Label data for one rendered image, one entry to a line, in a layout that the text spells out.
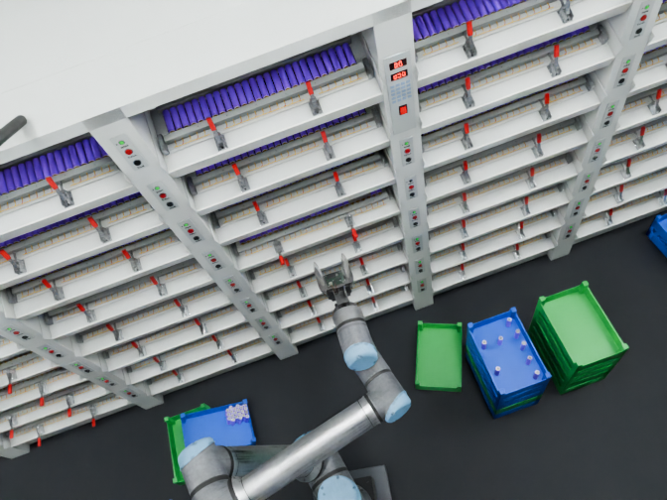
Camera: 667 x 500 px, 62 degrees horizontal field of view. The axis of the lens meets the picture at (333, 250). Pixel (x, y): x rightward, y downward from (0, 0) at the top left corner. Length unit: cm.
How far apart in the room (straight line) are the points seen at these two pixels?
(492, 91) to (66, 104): 115
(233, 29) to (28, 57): 55
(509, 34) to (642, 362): 165
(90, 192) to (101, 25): 43
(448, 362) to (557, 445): 55
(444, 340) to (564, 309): 58
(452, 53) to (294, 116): 45
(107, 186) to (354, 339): 78
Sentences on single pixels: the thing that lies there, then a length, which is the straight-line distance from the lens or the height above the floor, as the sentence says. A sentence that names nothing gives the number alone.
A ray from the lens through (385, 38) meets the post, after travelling 141.
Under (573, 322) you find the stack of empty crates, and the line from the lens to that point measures 241.
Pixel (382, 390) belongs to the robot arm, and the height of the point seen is 96.
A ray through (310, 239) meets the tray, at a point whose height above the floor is 89.
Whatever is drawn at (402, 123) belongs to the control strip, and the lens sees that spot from 162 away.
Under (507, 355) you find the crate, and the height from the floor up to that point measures 32.
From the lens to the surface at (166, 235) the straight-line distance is 185.
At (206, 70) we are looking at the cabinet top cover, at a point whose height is 170.
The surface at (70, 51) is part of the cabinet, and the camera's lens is 161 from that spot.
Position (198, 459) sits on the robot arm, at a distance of 173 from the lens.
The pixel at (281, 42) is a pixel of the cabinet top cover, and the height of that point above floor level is 170.
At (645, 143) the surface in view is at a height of 70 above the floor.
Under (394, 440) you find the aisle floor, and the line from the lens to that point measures 257.
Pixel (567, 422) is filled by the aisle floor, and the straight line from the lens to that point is 262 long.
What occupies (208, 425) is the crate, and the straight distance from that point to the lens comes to 271.
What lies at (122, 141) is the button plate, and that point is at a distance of 144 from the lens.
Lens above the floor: 251
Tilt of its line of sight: 59 degrees down
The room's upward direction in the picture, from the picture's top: 21 degrees counter-clockwise
